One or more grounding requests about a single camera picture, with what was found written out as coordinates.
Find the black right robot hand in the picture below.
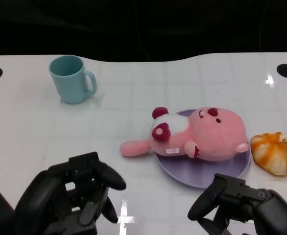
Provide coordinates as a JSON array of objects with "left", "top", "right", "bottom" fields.
[{"left": 187, "top": 173, "right": 287, "bottom": 235}]

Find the teal plastic mug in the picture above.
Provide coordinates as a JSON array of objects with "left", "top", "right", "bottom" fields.
[{"left": 48, "top": 55, "right": 97, "bottom": 105}]

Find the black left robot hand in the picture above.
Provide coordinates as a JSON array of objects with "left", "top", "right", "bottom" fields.
[{"left": 13, "top": 151, "right": 126, "bottom": 235}]

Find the orange white striped bun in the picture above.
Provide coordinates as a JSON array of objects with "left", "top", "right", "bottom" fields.
[{"left": 250, "top": 132, "right": 287, "bottom": 176}]

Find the purple plastic plate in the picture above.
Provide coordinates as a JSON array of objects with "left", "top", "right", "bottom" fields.
[{"left": 155, "top": 109, "right": 252, "bottom": 189}]

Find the pink plush beaver doll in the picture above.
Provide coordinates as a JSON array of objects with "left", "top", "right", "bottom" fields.
[{"left": 120, "top": 106, "right": 249, "bottom": 162}]

